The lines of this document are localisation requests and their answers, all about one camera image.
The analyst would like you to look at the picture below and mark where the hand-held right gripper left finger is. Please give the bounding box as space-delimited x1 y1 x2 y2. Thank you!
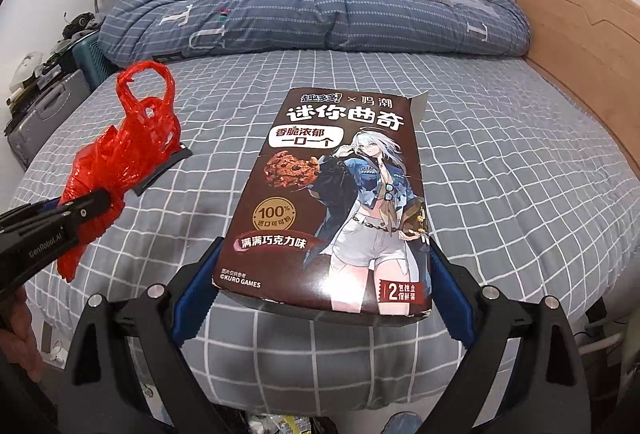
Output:
65 237 226 434

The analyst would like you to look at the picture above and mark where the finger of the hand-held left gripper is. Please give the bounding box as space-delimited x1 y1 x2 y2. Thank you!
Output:
0 198 62 231
50 191 112 235

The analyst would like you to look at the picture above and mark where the red plastic bag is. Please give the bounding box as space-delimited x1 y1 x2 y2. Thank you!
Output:
55 60 182 282

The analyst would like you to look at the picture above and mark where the dark clutter pile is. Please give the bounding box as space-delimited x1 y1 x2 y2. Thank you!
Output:
61 12 107 46

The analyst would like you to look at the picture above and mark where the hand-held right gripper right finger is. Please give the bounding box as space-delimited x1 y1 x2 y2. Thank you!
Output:
422 241 591 434

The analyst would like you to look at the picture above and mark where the wooden bed frame board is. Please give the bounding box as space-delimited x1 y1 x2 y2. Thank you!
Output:
515 0 640 195

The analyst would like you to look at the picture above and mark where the blue checked quilt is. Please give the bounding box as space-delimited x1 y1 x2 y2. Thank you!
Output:
97 0 532 70

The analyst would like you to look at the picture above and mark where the grey suitcase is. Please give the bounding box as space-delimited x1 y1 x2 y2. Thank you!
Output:
7 69 91 170

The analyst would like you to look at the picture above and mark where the white plastic item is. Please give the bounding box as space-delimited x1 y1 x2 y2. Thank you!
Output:
11 52 44 89

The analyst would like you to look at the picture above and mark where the white cable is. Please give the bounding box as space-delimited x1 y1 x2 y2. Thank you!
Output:
580 314 626 355

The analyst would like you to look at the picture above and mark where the trash bin with black bag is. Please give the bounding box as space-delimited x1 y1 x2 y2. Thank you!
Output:
220 406 386 434

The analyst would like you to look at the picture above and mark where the teal suitcase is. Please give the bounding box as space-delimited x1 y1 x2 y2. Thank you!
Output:
72 34 118 90

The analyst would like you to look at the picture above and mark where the blue slipper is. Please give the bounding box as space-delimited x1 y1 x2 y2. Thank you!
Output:
387 411 426 434

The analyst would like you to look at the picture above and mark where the grey checked bed sheet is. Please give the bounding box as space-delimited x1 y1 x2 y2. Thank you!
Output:
7 49 626 415

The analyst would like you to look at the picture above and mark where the person's left hand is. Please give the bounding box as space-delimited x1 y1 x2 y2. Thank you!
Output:
0 287 42 367

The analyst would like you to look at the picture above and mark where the white power strip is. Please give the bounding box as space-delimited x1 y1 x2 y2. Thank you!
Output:
41 320 70 360

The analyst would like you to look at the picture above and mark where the brown printed cookie box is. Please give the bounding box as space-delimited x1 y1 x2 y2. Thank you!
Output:
211 89 433 316

